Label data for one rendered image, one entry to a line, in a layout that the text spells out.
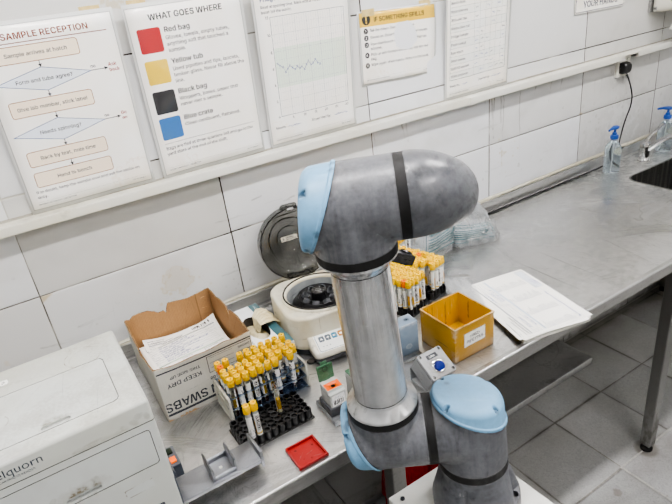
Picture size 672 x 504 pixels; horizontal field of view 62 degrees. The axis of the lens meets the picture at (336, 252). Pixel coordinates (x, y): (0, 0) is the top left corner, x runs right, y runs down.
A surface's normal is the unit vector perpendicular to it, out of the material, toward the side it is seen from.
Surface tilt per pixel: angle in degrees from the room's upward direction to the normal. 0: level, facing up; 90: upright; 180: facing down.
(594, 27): 90
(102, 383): 0
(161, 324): 87
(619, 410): 0
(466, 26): 92
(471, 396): 6
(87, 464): 90
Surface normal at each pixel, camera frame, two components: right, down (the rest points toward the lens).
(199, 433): -0.11, -0.89
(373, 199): -0.09, 0.07
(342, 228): -0.06, 0.53
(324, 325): 0.40, 0.36
